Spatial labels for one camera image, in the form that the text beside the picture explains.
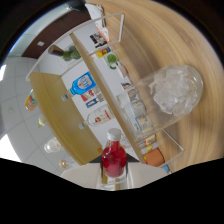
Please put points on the glass jar of limes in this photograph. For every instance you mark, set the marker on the glass jar of limes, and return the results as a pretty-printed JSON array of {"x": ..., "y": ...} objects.
[{"x": 71, "y": 54}]

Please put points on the white booklet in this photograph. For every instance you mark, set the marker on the white booklet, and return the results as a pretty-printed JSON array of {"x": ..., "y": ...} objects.
[{"x": 95, "y": 13}]

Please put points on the two-tier wooden shelf rack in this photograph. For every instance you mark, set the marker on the two-tier wooden shelf rack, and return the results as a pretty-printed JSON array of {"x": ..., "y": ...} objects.
[{"x": 63, "y": 116}]

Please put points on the clear glass with ice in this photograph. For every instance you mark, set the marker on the clear glass with ice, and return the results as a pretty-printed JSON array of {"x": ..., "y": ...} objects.
[{"x": 173, "y": 90}]

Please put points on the blue liquid bottle silver cap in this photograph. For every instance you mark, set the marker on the blue liquid bottle silver cap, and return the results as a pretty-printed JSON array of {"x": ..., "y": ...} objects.
[{"x": 83, "y": 83}]

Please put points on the green mug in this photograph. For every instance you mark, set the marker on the green mug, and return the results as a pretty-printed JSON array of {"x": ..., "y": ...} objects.
[{"x": 111, "y": 59}]

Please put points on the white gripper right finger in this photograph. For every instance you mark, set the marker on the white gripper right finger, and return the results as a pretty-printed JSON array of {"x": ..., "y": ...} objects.
[{"x": 146, "y": 173}]

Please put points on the clear bottle red label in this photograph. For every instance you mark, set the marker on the clear bottle red label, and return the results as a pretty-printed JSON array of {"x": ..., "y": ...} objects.
[{"x": 100, "y": 116}]

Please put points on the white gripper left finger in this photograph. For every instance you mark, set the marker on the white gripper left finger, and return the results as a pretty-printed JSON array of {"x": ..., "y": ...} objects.
[{"x": 83, "y": 175}]

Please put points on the dark cylindrical bottle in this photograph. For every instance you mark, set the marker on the dark cylindrical bottle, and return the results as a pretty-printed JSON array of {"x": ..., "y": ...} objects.
[{"x": 55, "y": 50}]

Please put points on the brown door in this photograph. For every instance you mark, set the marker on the brown door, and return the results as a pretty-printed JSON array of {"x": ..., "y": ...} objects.
[{"x": 56, "y": 35}]

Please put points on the small red liquid bottle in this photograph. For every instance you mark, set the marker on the small red liquid bottle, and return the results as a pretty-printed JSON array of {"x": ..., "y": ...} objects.
[{"x": 114, "y": 160}]

